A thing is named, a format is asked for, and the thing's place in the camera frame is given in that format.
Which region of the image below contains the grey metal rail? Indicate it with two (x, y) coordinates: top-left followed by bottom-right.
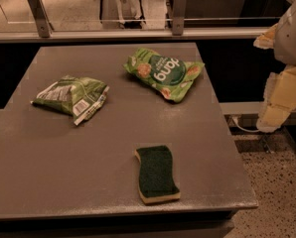
(0, 27), (268, 43)

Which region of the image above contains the green crumpled snack bag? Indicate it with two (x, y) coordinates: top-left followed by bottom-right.
(32, 75), (109, 126)

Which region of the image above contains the left metal bracket post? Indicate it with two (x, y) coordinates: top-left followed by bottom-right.
(27, 0), (52, 38)

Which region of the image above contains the metal bracket post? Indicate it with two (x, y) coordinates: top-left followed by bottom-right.
(172, 0), (187, 36)
(27, 0), (52, 38)

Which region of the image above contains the glass barrier panel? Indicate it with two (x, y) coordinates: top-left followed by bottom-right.
(0, 0), (288, 33)

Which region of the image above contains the white cable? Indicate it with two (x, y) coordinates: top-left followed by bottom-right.
(231, 115), (262, 134)

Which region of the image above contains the green and yellow sponge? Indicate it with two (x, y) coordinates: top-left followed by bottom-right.
(135, 145), (181, 204)

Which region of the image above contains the green rice chip bag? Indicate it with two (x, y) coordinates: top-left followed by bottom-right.
(123, 48), (205, 103)

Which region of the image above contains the right metal bracket post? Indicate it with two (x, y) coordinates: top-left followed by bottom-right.
(172, 0), (187, 36)

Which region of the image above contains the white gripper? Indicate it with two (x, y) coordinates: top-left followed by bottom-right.
(253, 0), (296, 133)

